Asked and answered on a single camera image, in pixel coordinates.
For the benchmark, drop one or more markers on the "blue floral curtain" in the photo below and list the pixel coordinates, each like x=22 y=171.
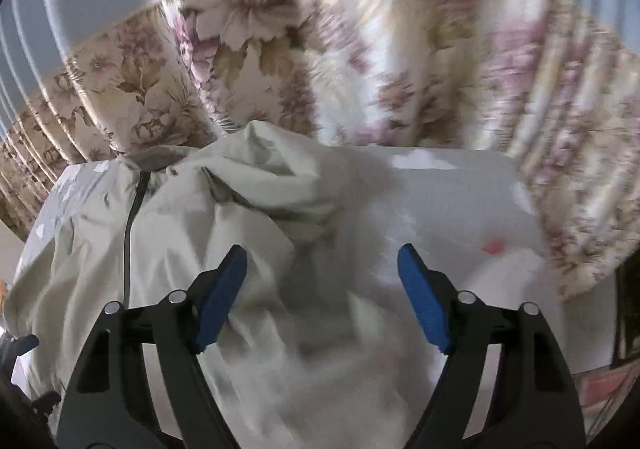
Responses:
x=125 y=4

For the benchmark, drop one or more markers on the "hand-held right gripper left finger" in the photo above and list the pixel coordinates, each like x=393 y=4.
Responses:
x=220 y=299

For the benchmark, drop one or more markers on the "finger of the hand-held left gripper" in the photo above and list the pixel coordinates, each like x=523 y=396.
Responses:
x=22 y=345
x=46 y=401

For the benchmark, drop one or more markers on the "grey printed bed sheet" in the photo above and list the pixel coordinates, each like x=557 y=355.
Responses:
x=450 y=209

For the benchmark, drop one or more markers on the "dark purple cloth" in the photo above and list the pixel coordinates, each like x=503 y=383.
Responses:
x=15 y=419

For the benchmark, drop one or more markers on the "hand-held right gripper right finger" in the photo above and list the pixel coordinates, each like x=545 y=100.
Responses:
x=425 y=299

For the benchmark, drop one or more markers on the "dark cabinet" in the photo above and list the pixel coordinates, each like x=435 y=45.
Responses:
x=629 y=319

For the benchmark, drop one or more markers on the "beige hooded jacket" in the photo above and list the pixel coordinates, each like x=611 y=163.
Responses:
x=210 y=209

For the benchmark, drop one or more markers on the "pink patterned blanket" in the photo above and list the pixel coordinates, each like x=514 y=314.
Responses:
x=600 y=394

